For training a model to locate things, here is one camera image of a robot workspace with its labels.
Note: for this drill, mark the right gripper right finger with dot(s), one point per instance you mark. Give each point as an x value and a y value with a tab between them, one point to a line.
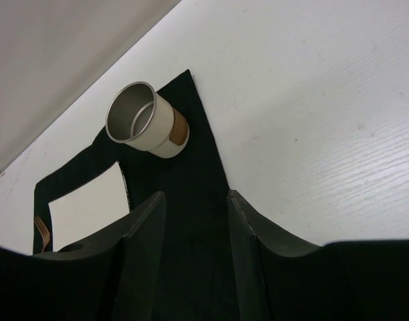
280	276

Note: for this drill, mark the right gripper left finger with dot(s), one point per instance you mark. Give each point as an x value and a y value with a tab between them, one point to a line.
109	275

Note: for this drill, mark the black cloth placemat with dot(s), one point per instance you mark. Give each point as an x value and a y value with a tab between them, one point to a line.
196	279

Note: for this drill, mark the square white plate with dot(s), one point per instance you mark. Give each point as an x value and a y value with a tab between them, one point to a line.
89	208

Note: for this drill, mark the copper fork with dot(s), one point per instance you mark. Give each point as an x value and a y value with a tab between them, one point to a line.
43	231

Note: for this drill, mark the white paper cup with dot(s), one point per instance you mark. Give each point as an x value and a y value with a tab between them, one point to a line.
144	120

